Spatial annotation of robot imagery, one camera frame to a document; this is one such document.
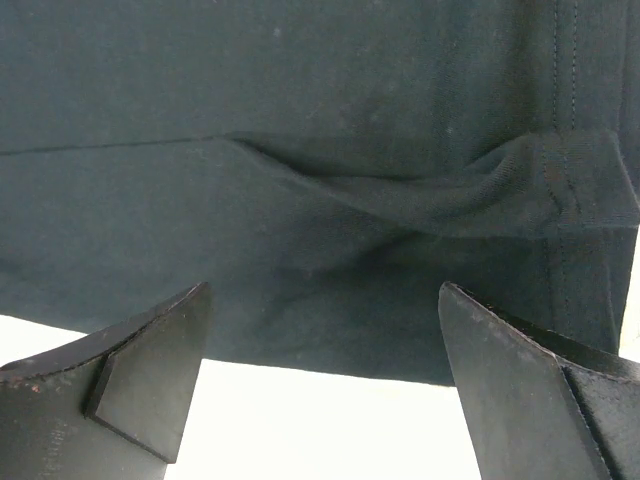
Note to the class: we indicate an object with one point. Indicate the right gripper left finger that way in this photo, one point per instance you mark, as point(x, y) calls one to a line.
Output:
point(110, 405)

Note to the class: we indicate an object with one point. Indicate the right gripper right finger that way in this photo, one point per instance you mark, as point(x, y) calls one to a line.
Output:
point(537, 404)

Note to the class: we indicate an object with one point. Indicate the black t shirt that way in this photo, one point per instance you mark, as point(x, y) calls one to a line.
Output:
point(325, 166)

